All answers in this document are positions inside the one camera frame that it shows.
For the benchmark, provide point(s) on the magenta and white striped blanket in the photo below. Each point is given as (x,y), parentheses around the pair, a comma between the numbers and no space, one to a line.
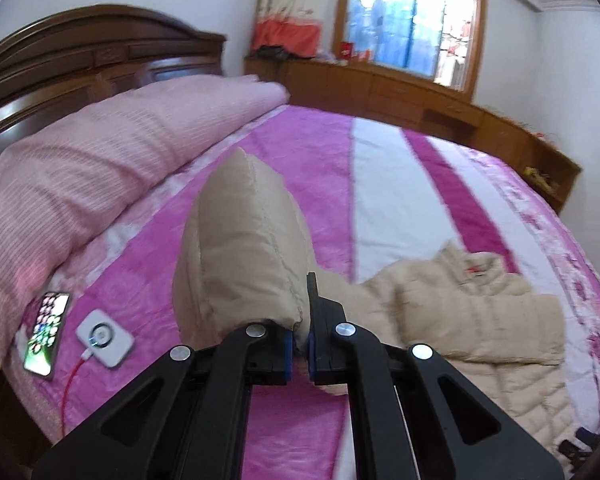
(320,170)

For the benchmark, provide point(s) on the long wooden cabinet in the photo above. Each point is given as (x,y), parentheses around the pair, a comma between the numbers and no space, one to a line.
(395,95)

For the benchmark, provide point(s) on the red box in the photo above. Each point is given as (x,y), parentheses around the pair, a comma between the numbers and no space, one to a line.
(346,50)

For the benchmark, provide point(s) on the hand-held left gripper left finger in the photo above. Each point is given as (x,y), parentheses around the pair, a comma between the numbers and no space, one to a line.
(286,360)

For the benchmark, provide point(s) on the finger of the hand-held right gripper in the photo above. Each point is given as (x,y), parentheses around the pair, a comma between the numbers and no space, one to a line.
(577,452)

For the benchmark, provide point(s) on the smartphone with lit screen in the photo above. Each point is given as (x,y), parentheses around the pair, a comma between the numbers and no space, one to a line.
(47,332)

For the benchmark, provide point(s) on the beige down jacket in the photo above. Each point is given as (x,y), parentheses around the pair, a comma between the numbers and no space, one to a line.
(240,260)

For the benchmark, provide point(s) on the pink striped quilt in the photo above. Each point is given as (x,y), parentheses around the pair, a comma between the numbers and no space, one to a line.
(80,170)

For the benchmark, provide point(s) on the yellow items on shelf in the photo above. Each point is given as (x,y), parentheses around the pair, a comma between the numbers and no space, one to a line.
(542,177)

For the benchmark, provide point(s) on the wooden framed window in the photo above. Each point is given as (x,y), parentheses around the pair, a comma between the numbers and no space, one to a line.
(405,20)

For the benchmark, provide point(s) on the white power bank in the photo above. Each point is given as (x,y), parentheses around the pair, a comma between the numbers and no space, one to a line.
(105,339)

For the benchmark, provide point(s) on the floral curtain with red hem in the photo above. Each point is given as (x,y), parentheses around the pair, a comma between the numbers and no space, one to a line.
(300,5)

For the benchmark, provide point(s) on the dark wooden headboard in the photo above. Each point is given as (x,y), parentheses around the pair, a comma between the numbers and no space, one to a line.
(80,35)

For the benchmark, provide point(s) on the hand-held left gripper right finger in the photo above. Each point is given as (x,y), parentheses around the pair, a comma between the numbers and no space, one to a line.
(321,355)

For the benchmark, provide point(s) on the dark cloth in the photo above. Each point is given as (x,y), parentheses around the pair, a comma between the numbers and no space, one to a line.
(270,52)

